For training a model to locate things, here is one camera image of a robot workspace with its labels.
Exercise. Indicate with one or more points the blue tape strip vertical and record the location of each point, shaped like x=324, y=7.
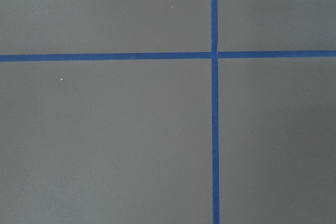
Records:
x=215, y=112

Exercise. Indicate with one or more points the blue tape strip horizontal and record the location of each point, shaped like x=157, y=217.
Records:
x=170, y=55

